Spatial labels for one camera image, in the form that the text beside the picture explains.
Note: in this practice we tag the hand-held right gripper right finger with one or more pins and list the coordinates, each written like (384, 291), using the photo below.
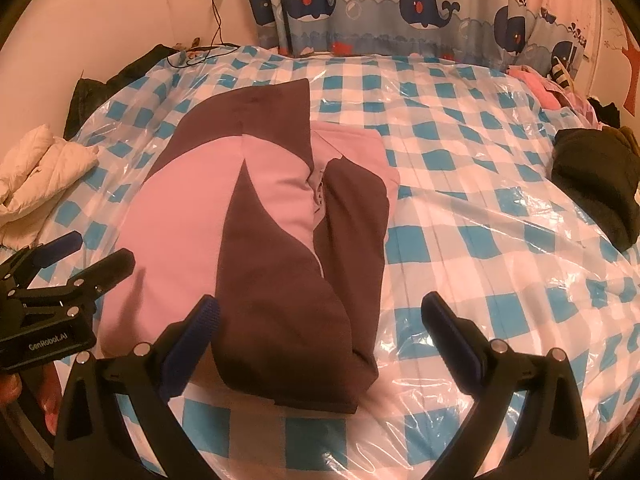
(450, 342)

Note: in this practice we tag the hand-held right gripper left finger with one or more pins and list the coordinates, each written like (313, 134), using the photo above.
(192, 345)

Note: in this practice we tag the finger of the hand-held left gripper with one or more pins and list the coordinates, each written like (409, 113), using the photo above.
(62, 245)
(110, 267)

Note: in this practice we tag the pink and brown jacket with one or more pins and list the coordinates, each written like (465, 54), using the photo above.
(280, 260)

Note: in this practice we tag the black clothes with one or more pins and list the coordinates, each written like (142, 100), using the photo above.
(90, 100)

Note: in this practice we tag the pink clothes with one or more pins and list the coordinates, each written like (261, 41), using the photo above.
(537, 82)

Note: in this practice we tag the pile of mixed clothes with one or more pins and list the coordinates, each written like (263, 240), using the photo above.
(607, 110)

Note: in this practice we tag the person's left hand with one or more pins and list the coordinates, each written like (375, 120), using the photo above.
(50, 395)

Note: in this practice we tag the white down jacket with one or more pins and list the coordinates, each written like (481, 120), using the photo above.
(45, 165)

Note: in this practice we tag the blue checked bed with plastic cover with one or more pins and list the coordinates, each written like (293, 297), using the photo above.
(475, 220)

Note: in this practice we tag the dark green folded cloth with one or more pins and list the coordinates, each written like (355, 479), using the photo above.
(595, 175)

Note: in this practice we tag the black and white striped cloth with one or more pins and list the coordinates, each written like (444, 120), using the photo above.
(560, 72)

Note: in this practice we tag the whale print curtain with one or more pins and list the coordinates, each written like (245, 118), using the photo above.
(375, 10)

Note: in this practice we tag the white wardrobe with tree sticker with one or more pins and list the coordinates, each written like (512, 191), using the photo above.
(620, 35)

